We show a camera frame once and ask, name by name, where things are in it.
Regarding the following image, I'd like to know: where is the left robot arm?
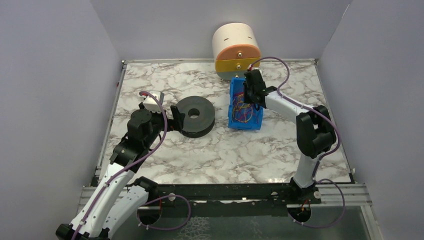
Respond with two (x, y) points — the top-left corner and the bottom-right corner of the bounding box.
(55, 105), (185, 240)

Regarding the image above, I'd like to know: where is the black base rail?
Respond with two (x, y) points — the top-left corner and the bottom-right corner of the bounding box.
(136, 183), (321, 222)

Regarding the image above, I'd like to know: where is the blue plastic bin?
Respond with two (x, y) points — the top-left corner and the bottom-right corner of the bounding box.
(228, 77), (263, 131)

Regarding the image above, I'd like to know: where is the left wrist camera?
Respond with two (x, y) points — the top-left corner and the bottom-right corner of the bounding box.
(139, 90), (165, 113)

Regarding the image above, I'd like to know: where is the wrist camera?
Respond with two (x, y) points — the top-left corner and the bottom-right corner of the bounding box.
(247, 66), (263, 74)
(139, 90), (165, 113)

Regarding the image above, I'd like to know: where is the round cream drawer cabinet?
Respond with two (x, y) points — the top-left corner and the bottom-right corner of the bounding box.
(212, 22), (262, 81)

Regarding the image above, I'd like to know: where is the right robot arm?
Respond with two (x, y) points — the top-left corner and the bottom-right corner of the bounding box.
(243, 69), (337, 200)

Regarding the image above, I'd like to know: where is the black cable spool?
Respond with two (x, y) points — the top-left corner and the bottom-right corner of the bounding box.
(175, 96), (215, 138)

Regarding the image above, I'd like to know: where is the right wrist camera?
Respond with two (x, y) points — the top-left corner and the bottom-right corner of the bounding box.
(247, 66), (263, 74)

